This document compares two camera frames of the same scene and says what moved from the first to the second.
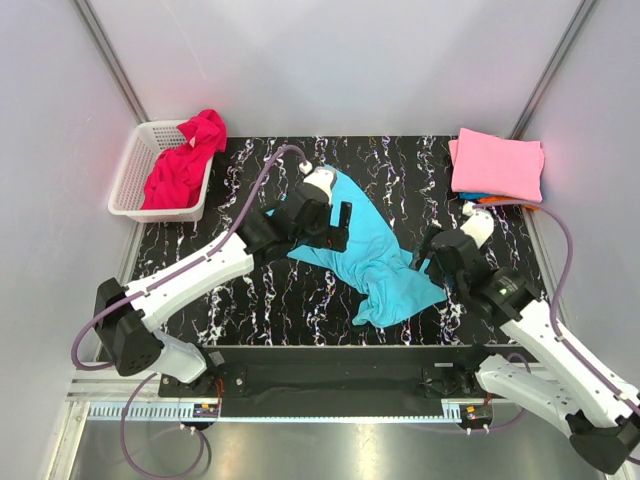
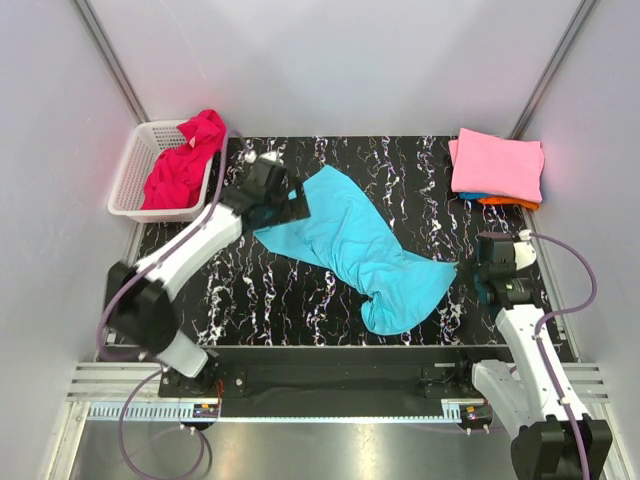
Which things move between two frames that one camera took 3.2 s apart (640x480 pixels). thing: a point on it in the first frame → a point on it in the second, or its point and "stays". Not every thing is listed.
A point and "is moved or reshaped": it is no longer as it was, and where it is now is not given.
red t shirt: x=179 y=174 stays
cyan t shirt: x=373 y=266 is moved or reshaped
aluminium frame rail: x=108 y=384 stays
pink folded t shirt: x=494 y=166 stays
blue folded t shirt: x=473 y=195 stays
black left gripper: x=337 y=236 → x=296 y=208
